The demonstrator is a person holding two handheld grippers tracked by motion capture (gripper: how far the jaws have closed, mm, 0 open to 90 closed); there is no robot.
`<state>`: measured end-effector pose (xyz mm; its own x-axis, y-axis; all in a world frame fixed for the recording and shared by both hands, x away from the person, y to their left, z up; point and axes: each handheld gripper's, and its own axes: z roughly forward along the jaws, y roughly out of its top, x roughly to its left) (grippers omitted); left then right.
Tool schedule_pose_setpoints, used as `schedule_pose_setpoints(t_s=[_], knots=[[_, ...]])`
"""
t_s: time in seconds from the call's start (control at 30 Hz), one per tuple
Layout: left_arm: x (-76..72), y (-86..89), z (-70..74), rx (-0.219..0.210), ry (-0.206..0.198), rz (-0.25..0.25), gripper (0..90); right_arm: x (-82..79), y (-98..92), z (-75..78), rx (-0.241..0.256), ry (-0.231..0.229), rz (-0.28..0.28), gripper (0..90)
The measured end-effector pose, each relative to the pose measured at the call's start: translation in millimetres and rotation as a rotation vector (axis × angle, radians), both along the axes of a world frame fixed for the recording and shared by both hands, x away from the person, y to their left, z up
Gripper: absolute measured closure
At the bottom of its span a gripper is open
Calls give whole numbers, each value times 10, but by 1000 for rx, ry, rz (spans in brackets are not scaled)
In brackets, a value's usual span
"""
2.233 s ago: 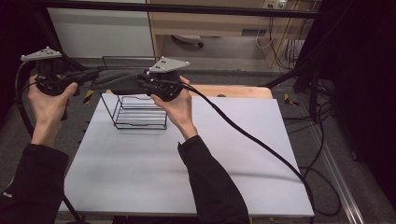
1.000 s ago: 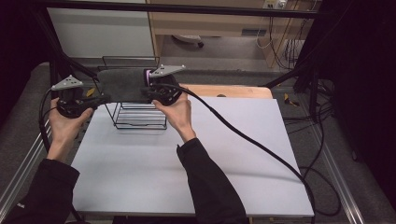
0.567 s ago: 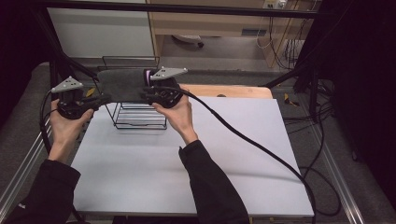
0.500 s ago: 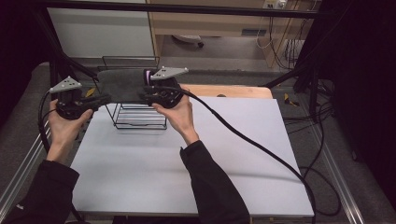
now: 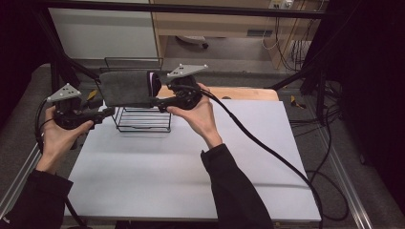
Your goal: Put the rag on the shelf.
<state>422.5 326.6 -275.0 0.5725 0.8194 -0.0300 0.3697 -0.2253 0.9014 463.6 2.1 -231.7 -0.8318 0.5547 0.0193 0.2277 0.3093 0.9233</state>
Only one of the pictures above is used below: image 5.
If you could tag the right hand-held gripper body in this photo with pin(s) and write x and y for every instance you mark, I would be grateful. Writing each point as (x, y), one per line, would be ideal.
(186, 92)

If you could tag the white power strip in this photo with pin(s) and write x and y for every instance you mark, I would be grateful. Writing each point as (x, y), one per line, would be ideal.
(281, 4)

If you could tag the office chair base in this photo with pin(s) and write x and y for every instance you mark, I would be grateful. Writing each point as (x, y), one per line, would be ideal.
(192, 39)

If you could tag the black metal frame bar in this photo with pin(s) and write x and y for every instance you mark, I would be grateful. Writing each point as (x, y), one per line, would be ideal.
(191, 9)

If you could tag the dark grey towel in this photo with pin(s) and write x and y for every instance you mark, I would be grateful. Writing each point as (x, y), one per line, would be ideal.
(125, 89)

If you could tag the aluminium floor rail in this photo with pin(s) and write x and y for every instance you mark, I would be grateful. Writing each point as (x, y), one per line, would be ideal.
(19, 181)
(347, 181)

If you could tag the person's left hand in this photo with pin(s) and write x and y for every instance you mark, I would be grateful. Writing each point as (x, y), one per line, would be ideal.
(57, 143)

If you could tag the wooden table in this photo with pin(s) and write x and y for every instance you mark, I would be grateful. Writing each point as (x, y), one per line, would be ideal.
(248, 93)

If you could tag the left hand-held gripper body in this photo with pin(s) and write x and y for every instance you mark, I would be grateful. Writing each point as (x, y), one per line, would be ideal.
(68, 116)

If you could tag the white cabinet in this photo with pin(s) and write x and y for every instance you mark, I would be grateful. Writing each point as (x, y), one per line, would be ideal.
(102, 35)

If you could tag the black metal frame strut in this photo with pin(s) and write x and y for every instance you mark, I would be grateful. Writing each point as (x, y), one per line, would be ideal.
(59, 66)
(305, 76)

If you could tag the white board sheet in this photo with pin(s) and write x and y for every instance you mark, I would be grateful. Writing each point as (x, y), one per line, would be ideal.
(159, 178)

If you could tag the light wooden desk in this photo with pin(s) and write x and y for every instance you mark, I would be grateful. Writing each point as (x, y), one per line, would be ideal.
(210, 27)

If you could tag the person's right hand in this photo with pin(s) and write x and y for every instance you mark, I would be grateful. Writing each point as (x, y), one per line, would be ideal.
(199, 119)

